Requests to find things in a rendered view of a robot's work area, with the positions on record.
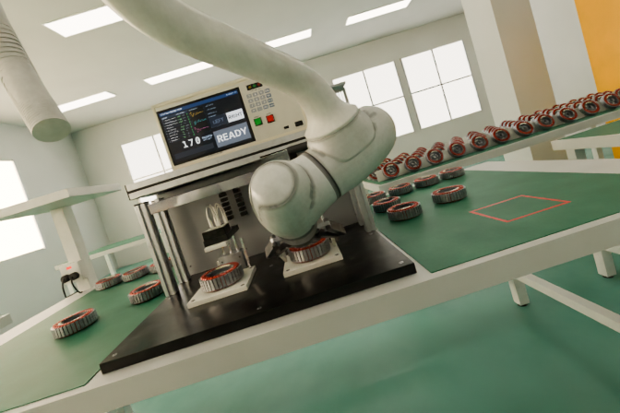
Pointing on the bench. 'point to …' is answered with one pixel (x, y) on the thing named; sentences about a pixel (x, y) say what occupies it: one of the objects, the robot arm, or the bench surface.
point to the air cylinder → (234, 258)
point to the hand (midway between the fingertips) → (308, 247)
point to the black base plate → (261, 298)
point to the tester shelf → (155, 185)
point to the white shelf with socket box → (77, 272)
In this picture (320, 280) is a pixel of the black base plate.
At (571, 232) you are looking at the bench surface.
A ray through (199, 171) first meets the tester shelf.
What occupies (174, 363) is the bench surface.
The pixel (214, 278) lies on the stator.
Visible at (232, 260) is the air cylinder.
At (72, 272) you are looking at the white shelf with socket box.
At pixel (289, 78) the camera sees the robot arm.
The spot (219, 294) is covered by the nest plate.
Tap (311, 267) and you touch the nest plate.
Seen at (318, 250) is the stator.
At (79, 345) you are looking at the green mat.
